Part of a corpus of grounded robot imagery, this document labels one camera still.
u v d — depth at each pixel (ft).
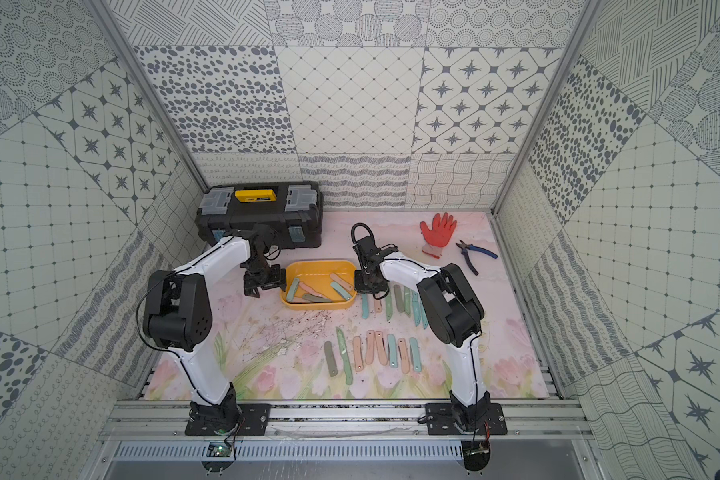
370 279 2.81
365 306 3.11
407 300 3.14
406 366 2.73
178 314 1.65
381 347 2.81
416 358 2.75
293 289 3.15
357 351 2.81
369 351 2.80
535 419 2.50
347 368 2.70
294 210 3.22
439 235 3.73
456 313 1.74
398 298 3.14
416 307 3.13
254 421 2.42
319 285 3.26
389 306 3.12
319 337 2.89
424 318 1.85
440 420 2.41
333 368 2.69
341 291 3.21
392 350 2.81
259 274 2.62
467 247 3.59
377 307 3.12
